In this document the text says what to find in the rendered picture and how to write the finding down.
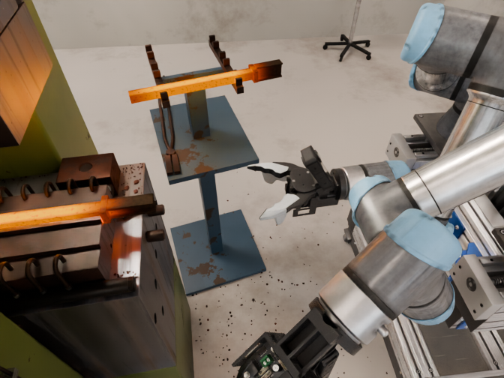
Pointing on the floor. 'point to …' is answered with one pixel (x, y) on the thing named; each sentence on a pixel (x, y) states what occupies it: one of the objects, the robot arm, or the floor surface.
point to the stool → (351, 37)
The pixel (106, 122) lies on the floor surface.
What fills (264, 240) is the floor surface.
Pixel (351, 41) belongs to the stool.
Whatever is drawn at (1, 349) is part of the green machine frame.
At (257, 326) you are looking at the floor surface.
